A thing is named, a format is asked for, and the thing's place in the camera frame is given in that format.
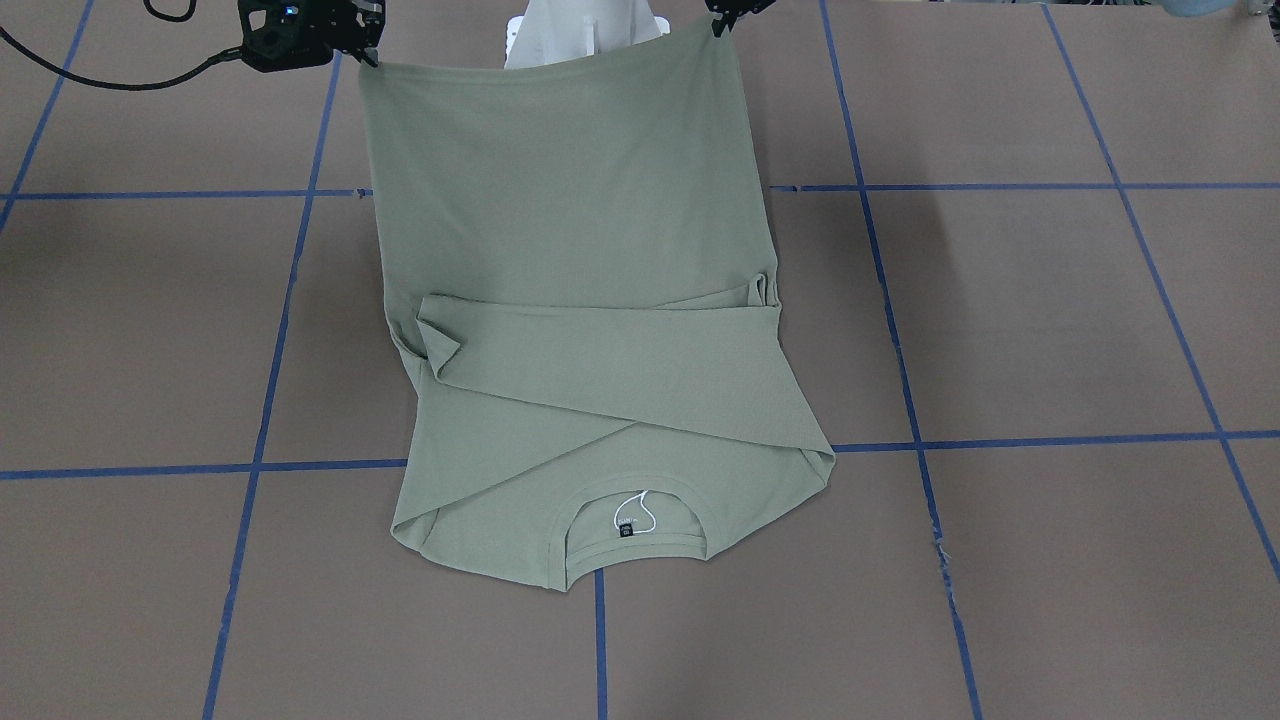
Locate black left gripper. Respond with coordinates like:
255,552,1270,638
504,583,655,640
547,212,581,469
704,0,774,38

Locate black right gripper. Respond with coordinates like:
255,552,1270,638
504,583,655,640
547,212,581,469
237,1,387,73

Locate olive green long-sleeve shirt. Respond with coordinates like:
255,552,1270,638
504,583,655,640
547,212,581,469
358,17,836,592

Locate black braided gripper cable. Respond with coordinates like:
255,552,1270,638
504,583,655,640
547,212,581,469
0,0,246,94

